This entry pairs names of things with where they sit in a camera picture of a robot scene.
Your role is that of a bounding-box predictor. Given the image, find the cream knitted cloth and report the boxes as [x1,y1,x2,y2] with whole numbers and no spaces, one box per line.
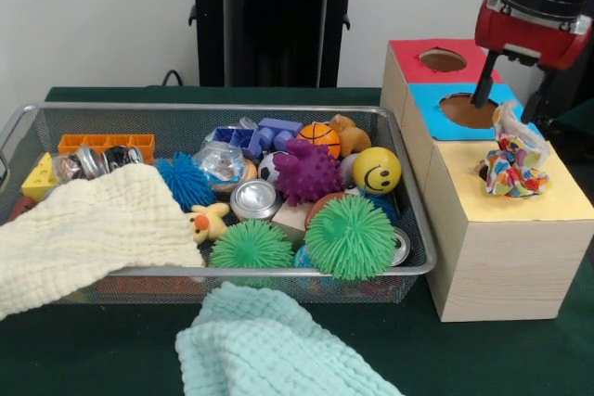
[0,162,205,321]

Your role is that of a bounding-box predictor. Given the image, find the shallow wire mesh bin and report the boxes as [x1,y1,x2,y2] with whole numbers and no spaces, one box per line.
[0,102,439,306]

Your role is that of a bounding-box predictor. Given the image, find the green spiky ball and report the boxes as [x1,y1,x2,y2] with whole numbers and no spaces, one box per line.
[304,195,398,282]
[211,220,296,273]

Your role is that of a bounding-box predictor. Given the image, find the yellow smiley face ball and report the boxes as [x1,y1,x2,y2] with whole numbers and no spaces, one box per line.
[353,147,403,196]

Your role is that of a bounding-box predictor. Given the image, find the yellow duck plush toy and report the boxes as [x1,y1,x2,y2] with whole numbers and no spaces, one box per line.
[190,203,232,243]

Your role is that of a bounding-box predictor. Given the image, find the mint green knitted cloth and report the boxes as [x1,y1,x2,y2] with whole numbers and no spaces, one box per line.
[176,283,400,396]

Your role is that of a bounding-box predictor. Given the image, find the silver drink can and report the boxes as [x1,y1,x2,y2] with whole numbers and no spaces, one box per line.
[390,229,411,267]

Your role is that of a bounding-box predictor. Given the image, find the blue spiky ball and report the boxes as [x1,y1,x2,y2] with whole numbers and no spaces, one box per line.
[155,153,216,212]

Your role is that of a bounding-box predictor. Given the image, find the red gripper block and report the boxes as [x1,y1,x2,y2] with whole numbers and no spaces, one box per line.
[471,0,593,128]

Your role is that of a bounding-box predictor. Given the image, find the brown toy football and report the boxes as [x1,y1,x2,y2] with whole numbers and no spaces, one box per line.
[306,192,342,226]

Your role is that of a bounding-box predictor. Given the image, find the black cable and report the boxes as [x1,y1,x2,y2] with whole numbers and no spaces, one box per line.
[162,69,187,89]

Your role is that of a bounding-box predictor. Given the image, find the orange toy basketball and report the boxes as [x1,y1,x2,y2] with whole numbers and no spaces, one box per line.
[297,122,342,160]

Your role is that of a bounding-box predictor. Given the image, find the yellow cheese wedge toy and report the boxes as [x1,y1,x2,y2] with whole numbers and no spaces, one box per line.
[22,152,58,202]

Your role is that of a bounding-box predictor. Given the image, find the purple spiky ball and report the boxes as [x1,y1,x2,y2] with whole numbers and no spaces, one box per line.
[274,139,345,207]

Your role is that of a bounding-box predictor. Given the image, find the wooden box with three holes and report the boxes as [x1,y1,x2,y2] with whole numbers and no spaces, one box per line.
[381,39,594,324]

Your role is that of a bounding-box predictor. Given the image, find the multicolour patchwork print cloth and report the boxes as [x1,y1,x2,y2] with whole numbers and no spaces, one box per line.
[478,102,553,198]

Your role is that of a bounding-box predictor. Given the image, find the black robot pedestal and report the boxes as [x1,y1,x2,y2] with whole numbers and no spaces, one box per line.
[179,0,374,89]

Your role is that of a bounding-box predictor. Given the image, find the orange plastic tray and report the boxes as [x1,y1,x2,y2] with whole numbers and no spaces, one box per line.
[58,134,156,161]

